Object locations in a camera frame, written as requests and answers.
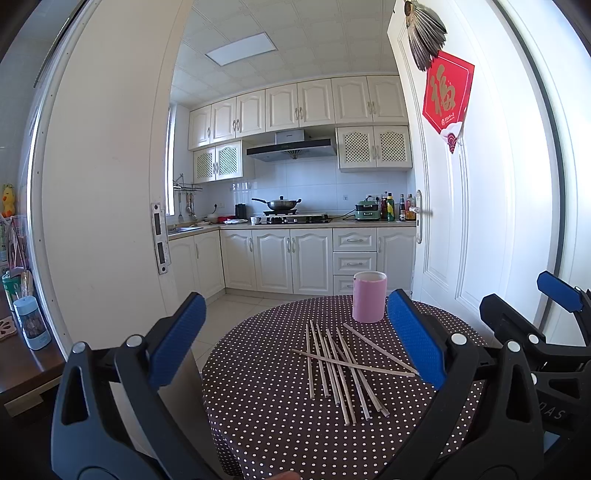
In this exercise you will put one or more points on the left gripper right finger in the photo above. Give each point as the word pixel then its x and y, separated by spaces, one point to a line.
pixel 483 422

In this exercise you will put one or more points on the red fu door decoration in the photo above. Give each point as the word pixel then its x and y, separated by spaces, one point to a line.
pixel 447 94

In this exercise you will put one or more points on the feather fan decoration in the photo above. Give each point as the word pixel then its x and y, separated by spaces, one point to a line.
pixel 426 32

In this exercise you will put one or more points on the lower kitchen cabinets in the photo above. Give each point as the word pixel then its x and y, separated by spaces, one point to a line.
pixel 303 260

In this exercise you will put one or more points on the yellow duck toy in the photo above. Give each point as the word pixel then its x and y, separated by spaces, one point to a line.
pixel 8 201

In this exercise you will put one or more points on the kitchen cabinets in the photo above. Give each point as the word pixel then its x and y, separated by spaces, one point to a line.
pixel 366 115
pixel 303 260

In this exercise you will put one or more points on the black wok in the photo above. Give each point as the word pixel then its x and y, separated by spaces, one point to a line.
pixel 280 205

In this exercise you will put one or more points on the range hood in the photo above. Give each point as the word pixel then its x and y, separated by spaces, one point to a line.
pixel 293 145

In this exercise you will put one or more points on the door lock strike plate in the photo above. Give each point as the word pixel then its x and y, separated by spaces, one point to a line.
pixel 159 237

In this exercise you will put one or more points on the brown polka dot tablecloth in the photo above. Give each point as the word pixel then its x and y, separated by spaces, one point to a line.
pixel 264 422

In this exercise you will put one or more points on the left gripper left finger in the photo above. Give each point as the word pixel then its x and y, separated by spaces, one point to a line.
pixel 88 437

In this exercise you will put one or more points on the gas stove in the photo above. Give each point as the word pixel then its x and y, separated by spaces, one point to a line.
pixel 292 217

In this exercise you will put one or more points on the silver door handle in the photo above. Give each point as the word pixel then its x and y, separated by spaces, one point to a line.
pixel 417 208

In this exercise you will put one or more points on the wooden chopstick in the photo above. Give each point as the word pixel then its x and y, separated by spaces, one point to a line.
pixel 338 384
pixel 311 384
pixel 342 377
pixel 357 366
pixel 325 354
pixel 362 382
pixel 381 350
pixel 321 365
pixel 369 387
pixel 356 379

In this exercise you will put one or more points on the light blue bottle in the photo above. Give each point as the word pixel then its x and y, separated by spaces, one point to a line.
pixel 33 326

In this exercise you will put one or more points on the green electric cooker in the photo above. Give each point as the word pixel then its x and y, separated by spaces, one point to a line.
pixel 368 209

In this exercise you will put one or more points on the ceiling light panel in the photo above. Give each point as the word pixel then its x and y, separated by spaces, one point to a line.
pixel 242 49

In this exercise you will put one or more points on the pink cylindrical utensil holder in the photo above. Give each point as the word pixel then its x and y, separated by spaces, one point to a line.
pixel 369 296

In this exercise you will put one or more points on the upper kitchen cabinets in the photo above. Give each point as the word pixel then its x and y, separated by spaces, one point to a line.
pixel 366 115

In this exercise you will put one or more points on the white open door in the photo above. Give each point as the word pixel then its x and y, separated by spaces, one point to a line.
pixel 489 205

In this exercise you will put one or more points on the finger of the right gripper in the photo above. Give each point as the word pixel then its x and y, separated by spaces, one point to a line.
pixel 511 329
pixel 572 299

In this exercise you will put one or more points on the green bottle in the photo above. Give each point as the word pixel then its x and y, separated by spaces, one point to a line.
pixel 391 208

